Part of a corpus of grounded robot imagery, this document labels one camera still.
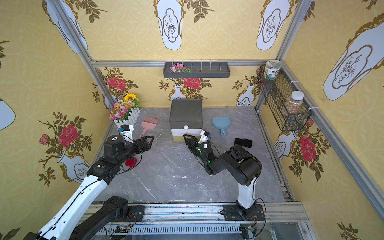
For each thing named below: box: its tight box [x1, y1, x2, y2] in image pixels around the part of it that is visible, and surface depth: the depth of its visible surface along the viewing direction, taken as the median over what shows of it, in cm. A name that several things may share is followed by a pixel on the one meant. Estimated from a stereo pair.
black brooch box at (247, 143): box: [242, 138, 253, 148], surface depth 102 cm
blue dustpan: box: [211, 116, 232, 136], surface depth 116 cm
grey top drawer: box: [169, 121, 203, 130], surface depth 90 cm
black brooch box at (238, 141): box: [234, 137, 244, 147], surface depth 105 cm
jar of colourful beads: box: [284, 91, 305, 116], surface depth 67 cm
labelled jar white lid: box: [264, 59, 283, 81], surface depth 87 cm
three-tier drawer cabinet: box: [169, 99, 203, 142], surface depth 90 cm
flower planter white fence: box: [109, 93, 141, 126], surface depth 102 cm
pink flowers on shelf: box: [170, 62, 191, 73], surface depth 89 cm
